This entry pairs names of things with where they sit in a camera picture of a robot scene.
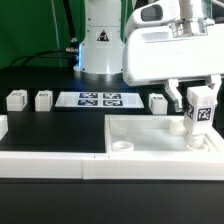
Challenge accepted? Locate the white U-shaped obstacle fence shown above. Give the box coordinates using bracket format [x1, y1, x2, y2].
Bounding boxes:
[0, 116, 224, 180]

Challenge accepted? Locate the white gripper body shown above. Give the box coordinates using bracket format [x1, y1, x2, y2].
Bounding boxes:
[123, 24, 224, 86]

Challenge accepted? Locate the thin white cable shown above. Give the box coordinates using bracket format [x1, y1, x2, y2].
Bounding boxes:
[50, 0, 62, 68]

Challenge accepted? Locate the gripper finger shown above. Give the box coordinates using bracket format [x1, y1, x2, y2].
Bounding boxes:
[165, 79, 183, 112]
[206, 74, 222, 100]

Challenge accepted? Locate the white marker plate with tags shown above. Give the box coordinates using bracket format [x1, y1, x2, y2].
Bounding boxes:
[55, 92, 144, 108]

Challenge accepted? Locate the black thick cable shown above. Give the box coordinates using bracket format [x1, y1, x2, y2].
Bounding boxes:
[62, 0, 79, 51]

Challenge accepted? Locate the white square tabletop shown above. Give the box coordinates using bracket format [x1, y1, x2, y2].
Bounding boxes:
[105, 115, 223, 154]

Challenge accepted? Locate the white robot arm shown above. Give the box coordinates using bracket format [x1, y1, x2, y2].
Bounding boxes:
[75, 0, 224, 111]

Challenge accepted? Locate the black cable bundle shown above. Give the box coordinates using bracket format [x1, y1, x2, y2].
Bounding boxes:
[9, 48, 80, 68]

